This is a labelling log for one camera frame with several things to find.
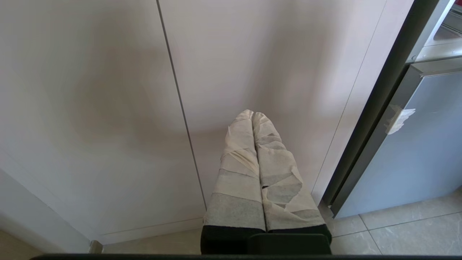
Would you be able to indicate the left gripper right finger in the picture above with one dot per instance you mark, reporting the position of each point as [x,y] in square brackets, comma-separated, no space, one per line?
[285,195]

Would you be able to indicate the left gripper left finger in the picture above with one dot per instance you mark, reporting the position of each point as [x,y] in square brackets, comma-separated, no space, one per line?
[236,195]

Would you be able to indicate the grey fridge drawer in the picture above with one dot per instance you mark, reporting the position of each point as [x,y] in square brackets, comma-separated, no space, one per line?
[411,144]

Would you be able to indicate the grey fridge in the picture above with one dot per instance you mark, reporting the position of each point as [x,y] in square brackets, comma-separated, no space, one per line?
[415,54]

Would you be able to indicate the white cabinet side panel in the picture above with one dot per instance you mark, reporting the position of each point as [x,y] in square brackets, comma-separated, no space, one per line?
[361,101]

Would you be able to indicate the white cabinet door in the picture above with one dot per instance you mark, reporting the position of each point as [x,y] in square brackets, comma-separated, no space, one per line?
[267,72]
[90,119]

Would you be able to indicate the white tape piece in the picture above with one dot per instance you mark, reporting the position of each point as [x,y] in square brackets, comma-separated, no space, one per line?
[400,120]

